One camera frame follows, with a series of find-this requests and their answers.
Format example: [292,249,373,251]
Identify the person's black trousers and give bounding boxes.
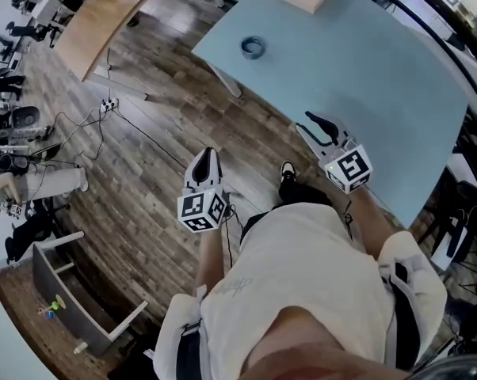
[240,180,334,245]

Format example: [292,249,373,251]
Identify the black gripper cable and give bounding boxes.
[342,199,357,241]
[221,203,248,271]

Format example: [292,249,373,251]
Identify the black office chair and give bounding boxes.
[4,199,71,265]

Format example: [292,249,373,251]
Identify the person's right forearm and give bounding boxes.
[347,186,403,263]

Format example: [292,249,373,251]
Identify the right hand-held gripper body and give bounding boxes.
[306,124,372,195]

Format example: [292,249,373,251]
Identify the white table leg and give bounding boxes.
[204,62,244,99]

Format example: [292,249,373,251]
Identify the small colourful toy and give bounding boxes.
[37,294,67,321]

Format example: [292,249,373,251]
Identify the person's white black shoe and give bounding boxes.
[280,160,298,182]

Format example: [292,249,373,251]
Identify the person's cream shirt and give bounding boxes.
[153,203,448,380]

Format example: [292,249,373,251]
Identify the black shoulder strap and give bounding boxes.
[176,322,203,380]
[392,262,422,371]

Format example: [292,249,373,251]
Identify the wooden table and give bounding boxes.
[54,0,174,83]

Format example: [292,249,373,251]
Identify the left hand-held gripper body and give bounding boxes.
[177,180,228,233]

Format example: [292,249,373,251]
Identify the black floor cable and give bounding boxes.
[114,109,189,170]

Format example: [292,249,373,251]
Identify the black metal chair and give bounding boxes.
[418,180,477,276]

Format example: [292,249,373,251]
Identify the dark grey overturned shelf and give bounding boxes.
[32,230,149,356]

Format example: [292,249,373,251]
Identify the person's left forearm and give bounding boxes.
[193,219,235,295]

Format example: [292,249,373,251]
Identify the grey round stool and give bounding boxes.
[11,105,40,129]

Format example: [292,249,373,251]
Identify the grey floor cable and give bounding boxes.
[50,107,106,164]

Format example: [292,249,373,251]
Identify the dark roll of tape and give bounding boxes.
[240,35,268,61]

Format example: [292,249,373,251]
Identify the person's chin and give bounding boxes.
[238,306,406,380]

